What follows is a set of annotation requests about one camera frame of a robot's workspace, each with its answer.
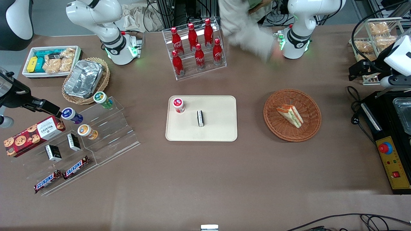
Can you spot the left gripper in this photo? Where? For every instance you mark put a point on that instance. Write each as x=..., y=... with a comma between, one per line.
x=377, y=64

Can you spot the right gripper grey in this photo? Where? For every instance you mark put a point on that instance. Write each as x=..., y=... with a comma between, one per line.
x=15, y=95

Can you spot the triangle sandwich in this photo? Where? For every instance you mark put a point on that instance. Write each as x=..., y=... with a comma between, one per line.
x=291, y=116

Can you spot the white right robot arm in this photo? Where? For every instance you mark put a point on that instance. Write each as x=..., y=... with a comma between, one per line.
x=93, y=12

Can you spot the aluminium foil tray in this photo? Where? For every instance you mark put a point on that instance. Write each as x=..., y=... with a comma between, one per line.
x=83, y=78

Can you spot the stainless steel tray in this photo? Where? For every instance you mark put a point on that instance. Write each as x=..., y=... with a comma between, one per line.
x=403, y=115

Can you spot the oval tan wicker basket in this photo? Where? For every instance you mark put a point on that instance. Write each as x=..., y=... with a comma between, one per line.
x=104, y=83

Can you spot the round brown wicker basket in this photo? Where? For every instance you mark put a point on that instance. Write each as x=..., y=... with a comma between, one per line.
x=282, y=128

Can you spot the beige plastic tray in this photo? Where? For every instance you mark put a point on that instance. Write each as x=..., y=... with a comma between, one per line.
x=218, y=128

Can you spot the clear bag of snacks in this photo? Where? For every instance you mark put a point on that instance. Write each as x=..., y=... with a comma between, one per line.
x=379, y=28
x=363, y=46
x=385, y=41

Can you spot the blue lid snack cup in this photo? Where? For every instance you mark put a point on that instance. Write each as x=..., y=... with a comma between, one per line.
x=71, y=115

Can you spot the red Walkers cookie box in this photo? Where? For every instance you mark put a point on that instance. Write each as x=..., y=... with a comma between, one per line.
x=32, y=136

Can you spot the white plastic bin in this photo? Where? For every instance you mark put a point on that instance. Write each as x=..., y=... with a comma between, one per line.
x=29, y=74

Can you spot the clear bag of crackers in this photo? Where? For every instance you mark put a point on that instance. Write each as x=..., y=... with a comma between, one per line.
x=67, y=59
x=52, y=65

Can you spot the teal small box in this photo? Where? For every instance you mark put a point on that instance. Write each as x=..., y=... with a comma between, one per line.
x=40, y=65
x=43, y=53

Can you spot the yellow small box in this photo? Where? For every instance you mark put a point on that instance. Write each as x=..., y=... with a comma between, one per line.
x=32, y=64

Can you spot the small black box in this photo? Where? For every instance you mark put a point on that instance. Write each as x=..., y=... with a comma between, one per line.
x=200, y=118
x=73, y=142
x=53, y=153

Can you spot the orange lid snack cup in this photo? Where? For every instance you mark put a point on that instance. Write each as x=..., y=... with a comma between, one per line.
x=86, y=131

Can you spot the green lid snack cup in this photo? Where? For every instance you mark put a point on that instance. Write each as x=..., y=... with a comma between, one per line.
x=102, y=98

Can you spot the Snickers chocolate bar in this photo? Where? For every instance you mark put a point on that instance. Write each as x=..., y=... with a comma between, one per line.
x=47, y=181
x=76, y=167

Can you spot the clear acrylic tiered stand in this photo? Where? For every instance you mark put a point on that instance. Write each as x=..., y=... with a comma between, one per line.
x=112, y=134

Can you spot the black yellow control box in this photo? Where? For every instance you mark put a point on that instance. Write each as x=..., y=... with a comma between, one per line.
x=393, y=166

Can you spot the person arm grey sleeve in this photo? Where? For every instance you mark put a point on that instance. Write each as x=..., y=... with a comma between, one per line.
x=244, y=29

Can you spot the crumpled beige paper bag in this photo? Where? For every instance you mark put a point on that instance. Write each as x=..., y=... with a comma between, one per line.
x=141, y=17

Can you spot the red lid snack cup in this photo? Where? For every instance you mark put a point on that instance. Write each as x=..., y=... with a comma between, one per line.
x=178, y=105

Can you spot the clear acrylic bottle rack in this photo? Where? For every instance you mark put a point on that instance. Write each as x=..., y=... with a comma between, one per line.
x=221, y=67

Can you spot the red cola bottle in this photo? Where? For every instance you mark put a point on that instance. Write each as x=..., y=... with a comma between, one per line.
x=192, y=37
x=217, y=53
x=178, y=64
x=177, y=40
x=199, y=57
x=208, y=32

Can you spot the small white device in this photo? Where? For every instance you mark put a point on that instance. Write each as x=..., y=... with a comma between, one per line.
x=209, y=227

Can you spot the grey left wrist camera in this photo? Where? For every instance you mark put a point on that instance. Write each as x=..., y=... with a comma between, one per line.
x=396, y=81

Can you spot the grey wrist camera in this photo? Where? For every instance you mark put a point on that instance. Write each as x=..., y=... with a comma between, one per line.
x=396, y=81
x=6, y=122

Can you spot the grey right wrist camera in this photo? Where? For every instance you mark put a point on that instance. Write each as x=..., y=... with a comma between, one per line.
x=6, y=122

